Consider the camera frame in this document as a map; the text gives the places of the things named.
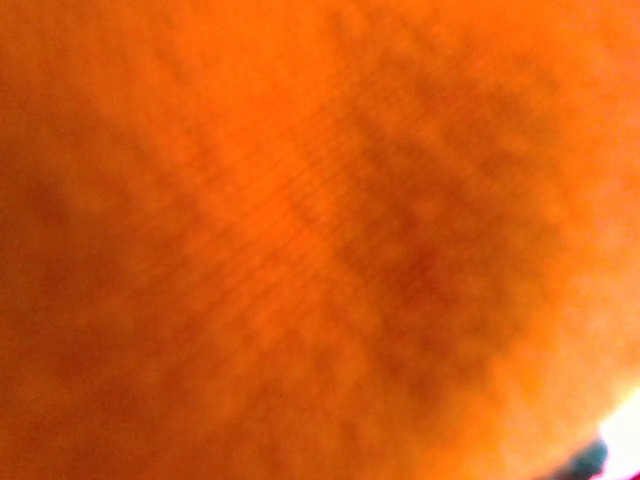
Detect orange folded t shirt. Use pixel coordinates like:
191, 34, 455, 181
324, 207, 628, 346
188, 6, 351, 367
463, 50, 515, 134
1, 1, 639, 479

